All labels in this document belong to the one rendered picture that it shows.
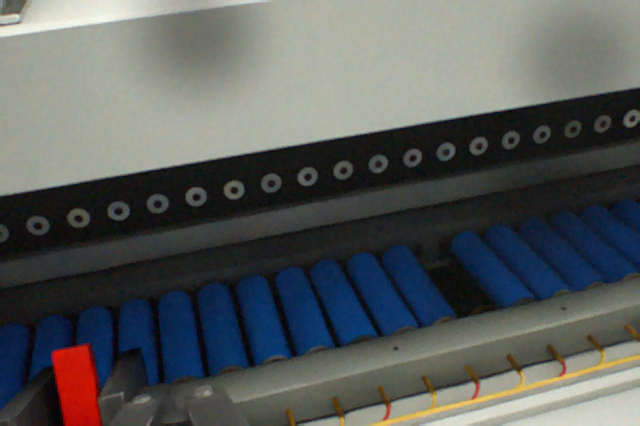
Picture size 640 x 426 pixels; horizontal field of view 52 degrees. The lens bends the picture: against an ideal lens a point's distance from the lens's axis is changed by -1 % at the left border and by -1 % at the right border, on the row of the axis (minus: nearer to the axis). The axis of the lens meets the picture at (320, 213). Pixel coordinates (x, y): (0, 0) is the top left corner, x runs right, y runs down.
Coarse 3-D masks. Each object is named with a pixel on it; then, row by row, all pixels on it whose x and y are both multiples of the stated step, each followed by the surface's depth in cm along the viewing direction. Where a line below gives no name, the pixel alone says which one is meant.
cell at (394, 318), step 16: (368, 256) 36; (352, 272) 35; (368, 272) 34; (384, 272) 35; (368, 288) 34; (384, 288) 33; (368, 304) 33; (384, 304) 32; (400, 304) 32; (384, 320) 32; (400, 320) 31
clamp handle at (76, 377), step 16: (64, 352) 22; (80, 352) 22; (64, 368) 22; (80, 368) 22; (64, 384) 22; (80, 384) 22; (96, 384) 22; (64, 400) 22; (80, 400) 22; (96, 400) 22; (64, 416) 22; (80, 416) 22; (96, 416) 22
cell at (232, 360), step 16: (208, 288) 34; (224, 288) 34; (208, 304) 33; (224, 304) 33; (208, 320) 32; (224, 320) 32; (208, 336) 31; (224, 336) 31; (240, 336) 32; (208, 352) 31; (224, 352) 30; (240, 352) 30; (224, 368) 29; (240, 368) 30
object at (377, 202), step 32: (544, 160) 39; (576, 160) 40; (608, 160) 41; (352, 192) 38; (384, 192) 38; (416, 192) 38; (448, 192) 39; (480, 192) 39; (192, 224) 36; (224, 224) 36; (256, 224) 37; (288, 224) 37; (320, 224) 38; (32, 256) 34; (64, 256) 35; (96, 256) 35; (128, 256) 36; (160, 256) 36; (0, 288) 35; (576, 352) 31; (608, 352) 31; (512, 384) 30; (320, 416) 29; (352, 416) 29; (384, 416) 29; (448, 416) 29; (544, 416) 28; (576, 416) 28; (608, 416) 28
